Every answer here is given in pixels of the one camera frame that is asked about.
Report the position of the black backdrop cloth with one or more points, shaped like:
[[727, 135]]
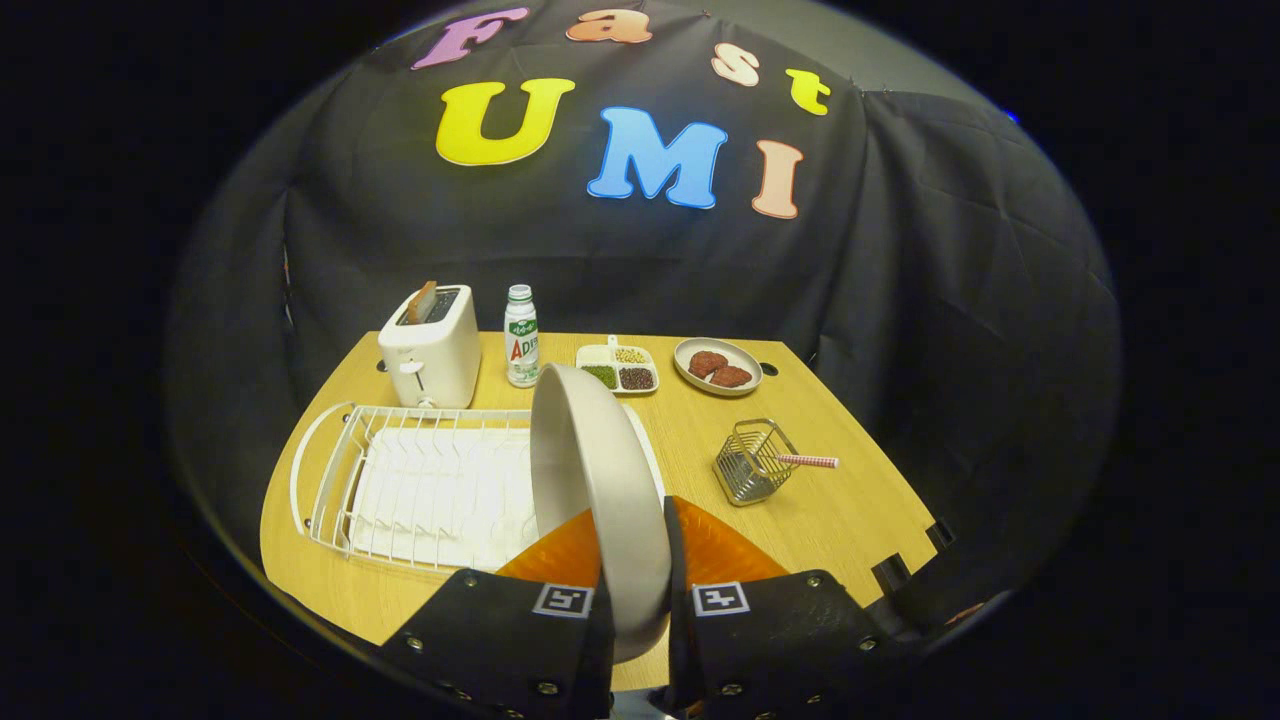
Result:
[[900, 250]]

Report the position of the brown toast slice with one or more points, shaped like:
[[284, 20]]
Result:
[[422, 303]]

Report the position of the white divided bean tray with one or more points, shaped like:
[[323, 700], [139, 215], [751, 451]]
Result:
[[600, 354]]

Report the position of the red meat patty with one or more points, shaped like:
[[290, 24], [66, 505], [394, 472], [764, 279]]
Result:
[[732, 377], [707, 363]]

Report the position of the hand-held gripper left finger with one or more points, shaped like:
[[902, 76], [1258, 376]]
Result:
[[500, 640]]

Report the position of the beige round plate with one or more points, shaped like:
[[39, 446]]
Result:
[[600, 470]]

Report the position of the black table clamp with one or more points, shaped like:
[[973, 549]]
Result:
[[940, 533], [892, 574]]

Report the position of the white green label bottle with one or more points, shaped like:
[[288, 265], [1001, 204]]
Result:
[[521, 345]]

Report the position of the beige oval meat plate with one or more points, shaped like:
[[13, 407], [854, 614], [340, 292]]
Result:
[[748, 362]]

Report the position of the white drip tray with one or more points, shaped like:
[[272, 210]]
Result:
[[450, 500]]

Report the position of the white toaster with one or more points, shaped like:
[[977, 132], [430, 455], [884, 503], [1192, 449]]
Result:
[[440, 360]]

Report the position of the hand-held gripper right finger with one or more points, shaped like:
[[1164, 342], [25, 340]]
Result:
[[676, 600]]

